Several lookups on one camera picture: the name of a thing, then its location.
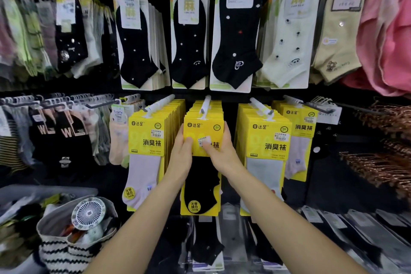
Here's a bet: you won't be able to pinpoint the row black socks white cards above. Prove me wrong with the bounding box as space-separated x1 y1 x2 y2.
170 0 268 94

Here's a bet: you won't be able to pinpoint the black white zigzag tote bag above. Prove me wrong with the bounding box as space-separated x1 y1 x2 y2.
36 197 119 274

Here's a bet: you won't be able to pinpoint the person's left forearm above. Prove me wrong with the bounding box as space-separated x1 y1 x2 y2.
83 174 190 274

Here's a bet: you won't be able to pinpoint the pink garments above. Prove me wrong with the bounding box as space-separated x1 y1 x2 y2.
342 0 411 97

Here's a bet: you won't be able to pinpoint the black dotted sock white card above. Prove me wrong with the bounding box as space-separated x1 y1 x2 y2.
113 0 171 91

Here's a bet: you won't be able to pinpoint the row of clear bagged socks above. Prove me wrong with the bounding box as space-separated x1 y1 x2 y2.
189 203 411 274

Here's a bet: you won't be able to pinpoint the row black socks peach cuffs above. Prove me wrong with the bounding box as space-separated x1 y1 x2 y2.
29 94 113 176

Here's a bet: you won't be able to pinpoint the clear price tag holder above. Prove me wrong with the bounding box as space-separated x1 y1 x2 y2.
316 105 343 125

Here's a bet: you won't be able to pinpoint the beige sock pack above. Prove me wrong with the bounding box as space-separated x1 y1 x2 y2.
310 0 368 86

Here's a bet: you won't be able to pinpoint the cream dotted sock pack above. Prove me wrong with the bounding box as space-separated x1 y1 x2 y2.
256 0 322 89

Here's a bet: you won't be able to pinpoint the bunch of pastel sock packs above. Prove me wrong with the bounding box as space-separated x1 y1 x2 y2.
109 94 145 168

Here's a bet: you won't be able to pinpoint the bunch of striped socks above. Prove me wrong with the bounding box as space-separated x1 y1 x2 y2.
0 107 34 173

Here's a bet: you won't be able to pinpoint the person's left hand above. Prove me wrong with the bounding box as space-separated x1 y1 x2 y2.
165 124 194 185

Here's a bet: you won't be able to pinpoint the bunch yellow sock packets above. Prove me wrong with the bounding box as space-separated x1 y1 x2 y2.
272 100 319 183
122 99 186 212
235 103 293 217
180 100 224 217

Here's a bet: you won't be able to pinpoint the row of pastel hanging socks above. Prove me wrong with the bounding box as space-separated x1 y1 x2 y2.
0 0 58 80

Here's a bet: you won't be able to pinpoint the white handheld fan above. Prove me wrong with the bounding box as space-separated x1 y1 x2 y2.
71 198 107 231

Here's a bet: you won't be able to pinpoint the heap of copper hangers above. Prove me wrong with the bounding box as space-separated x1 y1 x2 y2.
340 100 411 200

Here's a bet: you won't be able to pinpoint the black dotted tall socks bunch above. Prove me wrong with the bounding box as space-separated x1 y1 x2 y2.
55 0 105 79

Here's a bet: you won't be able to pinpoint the white tipped peg hook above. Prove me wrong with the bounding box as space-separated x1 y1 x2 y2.
250 97 274 120
143 94 176 119

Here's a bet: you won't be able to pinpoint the white plastic bin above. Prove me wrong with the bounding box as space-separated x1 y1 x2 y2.
0 185 98 274

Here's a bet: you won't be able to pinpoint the person's right forearm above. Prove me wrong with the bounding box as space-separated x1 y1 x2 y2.
224 167 370 274

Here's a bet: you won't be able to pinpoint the person's right hand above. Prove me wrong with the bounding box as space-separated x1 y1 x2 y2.
201 122 245 182

